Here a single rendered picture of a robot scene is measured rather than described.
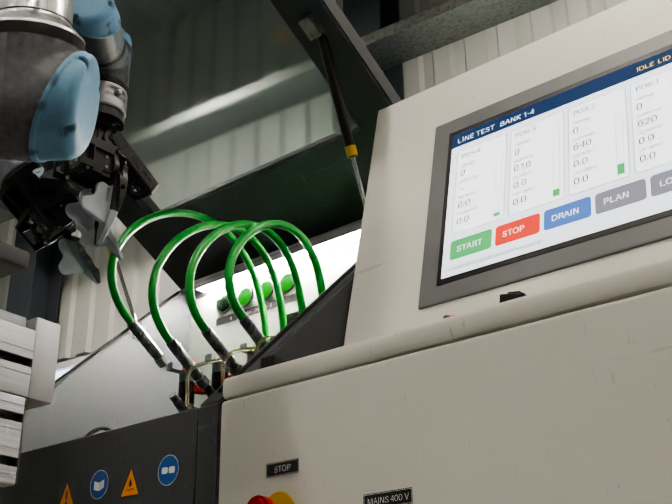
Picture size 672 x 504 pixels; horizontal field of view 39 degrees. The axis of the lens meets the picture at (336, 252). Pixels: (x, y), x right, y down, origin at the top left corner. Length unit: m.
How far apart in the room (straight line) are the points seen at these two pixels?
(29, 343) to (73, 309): 7.44
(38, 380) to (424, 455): 0.41
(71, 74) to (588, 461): 0.63
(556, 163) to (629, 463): 0.58
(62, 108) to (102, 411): 1.01
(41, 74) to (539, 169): 0.69
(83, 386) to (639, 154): 1.13
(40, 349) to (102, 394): 0.88
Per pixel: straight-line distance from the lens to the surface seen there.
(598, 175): 1.31
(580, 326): 0.93
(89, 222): 1.46
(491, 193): 1.39
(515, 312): 0.96
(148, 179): 1.52
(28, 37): 1.05
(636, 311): 0.91
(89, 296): 8.34
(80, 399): 1.90
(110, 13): 1.45
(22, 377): 1.04
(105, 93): 1.51
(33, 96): 1.03
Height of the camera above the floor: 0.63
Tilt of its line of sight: 24 degrees up
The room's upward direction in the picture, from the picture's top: 1 degrees counter-clockwise
